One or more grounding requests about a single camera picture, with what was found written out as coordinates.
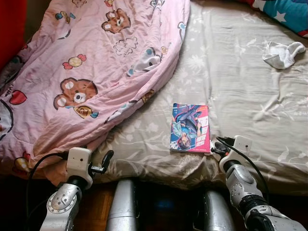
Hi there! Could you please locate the silver robot leg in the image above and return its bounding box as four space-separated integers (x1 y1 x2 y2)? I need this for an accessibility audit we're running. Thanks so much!
198 189 236 231
106 178 141 231

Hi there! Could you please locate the anime cover book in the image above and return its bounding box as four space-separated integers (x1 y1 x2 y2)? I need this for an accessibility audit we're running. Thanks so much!
169 103 211 154

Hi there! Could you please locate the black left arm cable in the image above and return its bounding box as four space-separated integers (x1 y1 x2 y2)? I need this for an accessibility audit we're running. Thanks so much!
26 152 69 229

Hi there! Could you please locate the white sock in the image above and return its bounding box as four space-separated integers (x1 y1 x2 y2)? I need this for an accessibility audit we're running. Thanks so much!
263 41 306 69

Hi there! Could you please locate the silver robot right leg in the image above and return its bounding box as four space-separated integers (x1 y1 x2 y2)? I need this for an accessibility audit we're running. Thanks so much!
198 189 236 231

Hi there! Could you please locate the red sofa cushion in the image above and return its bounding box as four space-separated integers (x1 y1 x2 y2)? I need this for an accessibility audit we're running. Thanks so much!
0 0 27 70

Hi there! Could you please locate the striped blue star bolster pillow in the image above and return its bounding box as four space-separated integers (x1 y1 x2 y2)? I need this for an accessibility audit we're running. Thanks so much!
236 0 308 38

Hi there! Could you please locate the pink bear print quilt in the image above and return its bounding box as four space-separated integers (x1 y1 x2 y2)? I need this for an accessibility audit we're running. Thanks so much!
0 0 191 180

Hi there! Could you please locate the beige floral bedsheet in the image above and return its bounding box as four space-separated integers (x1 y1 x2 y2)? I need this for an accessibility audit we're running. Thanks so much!
89 0 308 195

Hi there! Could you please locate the silver robot left leg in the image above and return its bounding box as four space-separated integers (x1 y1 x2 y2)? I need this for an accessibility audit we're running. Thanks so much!
106 178 141 231

